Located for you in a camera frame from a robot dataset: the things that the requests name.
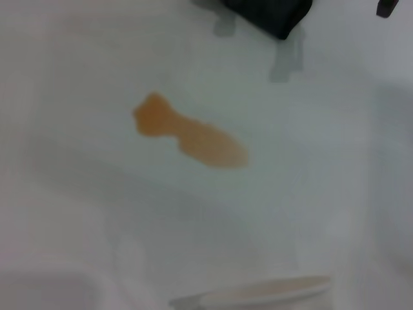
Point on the dark blue rag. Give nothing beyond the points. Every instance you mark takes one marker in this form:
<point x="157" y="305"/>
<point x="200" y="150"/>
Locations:
<point x="271" y="16"/>

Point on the white paper cup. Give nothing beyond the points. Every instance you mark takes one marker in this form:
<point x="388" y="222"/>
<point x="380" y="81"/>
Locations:
<point x="258" y="290"/>

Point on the brown water stain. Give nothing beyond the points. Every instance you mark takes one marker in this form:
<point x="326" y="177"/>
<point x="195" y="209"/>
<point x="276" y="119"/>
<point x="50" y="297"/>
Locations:
<point x="193" y="139"/>

